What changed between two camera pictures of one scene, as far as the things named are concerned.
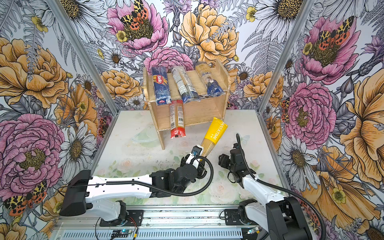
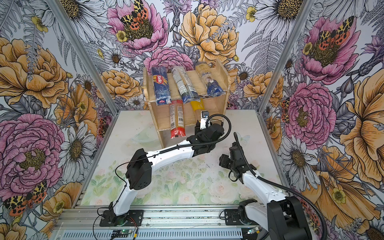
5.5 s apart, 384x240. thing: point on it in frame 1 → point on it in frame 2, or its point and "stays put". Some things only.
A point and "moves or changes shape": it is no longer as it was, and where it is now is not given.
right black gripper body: x=232 y=167 stays put
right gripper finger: x=224 y=161 stays put
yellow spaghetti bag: x=214 y=135 moves or changes shape
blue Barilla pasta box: x=161 y=85 stays put
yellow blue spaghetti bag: x=214 y=88 stays put
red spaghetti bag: x=177 y=119 stays put
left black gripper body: x=181 y=189 → x=201 y=132
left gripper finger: x=184 y=160 → x=197 y=128
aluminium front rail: x=162 y=217 stays put
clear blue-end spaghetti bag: x=187 y=89 stays put
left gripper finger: x=201 y=172 → x=222 y=123
